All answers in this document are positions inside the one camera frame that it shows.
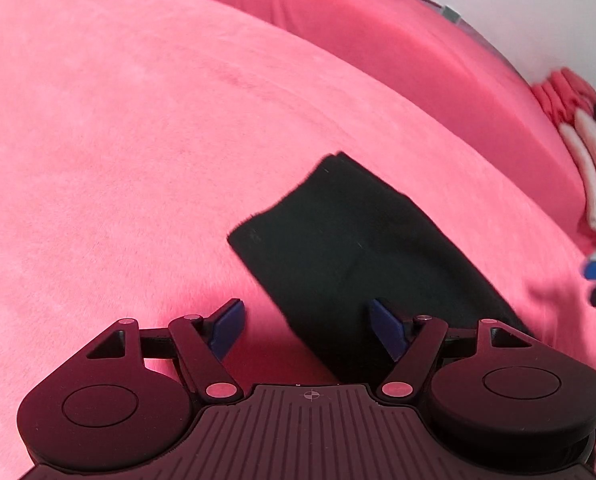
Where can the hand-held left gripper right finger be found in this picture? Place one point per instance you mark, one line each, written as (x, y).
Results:
(387, 327)

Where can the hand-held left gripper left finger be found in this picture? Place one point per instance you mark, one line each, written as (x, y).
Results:
(226, 327)

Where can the black knit pants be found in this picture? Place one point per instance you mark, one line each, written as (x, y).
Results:
(368, 260)

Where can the pink fleece blanket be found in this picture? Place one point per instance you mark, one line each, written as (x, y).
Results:
(127, 160)

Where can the dark pink quilt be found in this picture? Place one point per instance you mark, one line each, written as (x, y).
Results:
(378, 35)

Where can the small grey box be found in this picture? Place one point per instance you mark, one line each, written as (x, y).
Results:
(450, 13)

